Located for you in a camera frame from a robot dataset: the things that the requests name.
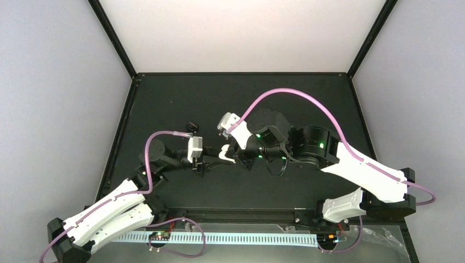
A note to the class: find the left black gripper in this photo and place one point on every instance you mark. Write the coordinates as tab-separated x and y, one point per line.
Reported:
207	166

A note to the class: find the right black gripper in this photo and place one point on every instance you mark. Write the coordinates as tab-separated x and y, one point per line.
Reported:
247	160

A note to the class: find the black earbuds charging case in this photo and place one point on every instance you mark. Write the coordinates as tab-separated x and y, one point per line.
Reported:
192	127

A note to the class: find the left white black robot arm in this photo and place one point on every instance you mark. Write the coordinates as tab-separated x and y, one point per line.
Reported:
131	205

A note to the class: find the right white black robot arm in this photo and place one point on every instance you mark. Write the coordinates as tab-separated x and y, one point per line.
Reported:
381	192

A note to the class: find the left green circuit board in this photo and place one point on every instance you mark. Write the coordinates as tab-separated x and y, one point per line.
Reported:
159	236

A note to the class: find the green circuit board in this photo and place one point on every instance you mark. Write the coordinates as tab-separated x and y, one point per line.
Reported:
159	236
330	239

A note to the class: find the right green circuit board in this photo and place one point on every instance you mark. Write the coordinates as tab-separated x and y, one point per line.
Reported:
330	239

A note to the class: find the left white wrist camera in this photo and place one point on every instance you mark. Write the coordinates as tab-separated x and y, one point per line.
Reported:
195	148

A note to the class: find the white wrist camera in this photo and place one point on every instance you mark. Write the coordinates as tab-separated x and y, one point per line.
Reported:
195	148
229	126

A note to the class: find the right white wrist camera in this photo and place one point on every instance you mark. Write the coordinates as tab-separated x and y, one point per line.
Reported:
229	126

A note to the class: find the black aluminium mounting rail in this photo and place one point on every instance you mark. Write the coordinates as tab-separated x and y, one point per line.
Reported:
301	219

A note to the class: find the black enclosure frame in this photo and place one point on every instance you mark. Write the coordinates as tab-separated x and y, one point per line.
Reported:
336	88

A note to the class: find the white perforated cable duct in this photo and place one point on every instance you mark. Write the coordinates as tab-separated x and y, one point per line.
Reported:
283	239

